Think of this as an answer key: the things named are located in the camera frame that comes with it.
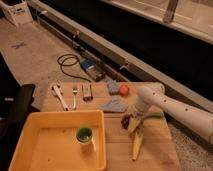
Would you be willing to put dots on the white cardboard box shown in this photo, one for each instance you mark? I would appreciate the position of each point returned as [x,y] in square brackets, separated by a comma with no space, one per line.
[17,14]

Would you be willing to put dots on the black chair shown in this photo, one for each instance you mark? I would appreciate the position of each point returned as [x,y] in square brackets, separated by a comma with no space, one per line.
[15,105]

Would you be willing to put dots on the white handled utensil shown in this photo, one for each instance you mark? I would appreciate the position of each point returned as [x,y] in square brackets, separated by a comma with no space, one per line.
[57,92]

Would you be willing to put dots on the yellow corn cob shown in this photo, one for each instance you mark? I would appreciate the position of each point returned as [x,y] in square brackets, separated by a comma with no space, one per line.
[137,144]

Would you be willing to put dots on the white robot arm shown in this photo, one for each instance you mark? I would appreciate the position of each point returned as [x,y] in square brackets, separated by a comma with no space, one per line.
[199,121]

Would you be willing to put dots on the green chili pepper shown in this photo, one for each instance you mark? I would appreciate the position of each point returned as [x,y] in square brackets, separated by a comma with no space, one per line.
[151,115]

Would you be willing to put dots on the wooden table board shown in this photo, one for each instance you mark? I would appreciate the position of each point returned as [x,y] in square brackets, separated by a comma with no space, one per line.
[157,152]

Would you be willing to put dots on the yellow plastic tray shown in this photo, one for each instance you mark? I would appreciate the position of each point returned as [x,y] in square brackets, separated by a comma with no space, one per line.
[48,142]

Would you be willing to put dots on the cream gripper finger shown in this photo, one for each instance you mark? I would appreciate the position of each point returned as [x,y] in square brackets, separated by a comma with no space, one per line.
[133,123]

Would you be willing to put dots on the blue and black device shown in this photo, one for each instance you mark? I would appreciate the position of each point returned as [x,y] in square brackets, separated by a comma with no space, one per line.
[92,70]

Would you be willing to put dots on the blue sponge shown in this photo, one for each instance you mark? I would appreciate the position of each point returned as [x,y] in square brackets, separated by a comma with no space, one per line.
[112,87]

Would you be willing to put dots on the blue folded cloth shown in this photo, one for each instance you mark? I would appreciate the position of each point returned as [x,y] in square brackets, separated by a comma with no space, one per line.
[114,106]

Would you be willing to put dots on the dark purple grape bunch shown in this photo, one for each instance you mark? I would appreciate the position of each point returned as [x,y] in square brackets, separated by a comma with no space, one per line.
[125,121]

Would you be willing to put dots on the orange ball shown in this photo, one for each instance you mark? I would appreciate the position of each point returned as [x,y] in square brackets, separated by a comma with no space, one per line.
[124,90]

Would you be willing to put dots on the green and white mug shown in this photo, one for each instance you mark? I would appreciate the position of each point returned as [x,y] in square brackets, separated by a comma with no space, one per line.
[84,136]

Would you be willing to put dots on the small brown box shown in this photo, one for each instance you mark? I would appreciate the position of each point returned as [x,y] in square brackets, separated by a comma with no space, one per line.
[87,92]

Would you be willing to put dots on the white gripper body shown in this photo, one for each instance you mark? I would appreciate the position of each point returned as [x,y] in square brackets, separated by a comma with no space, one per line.
[139,108]

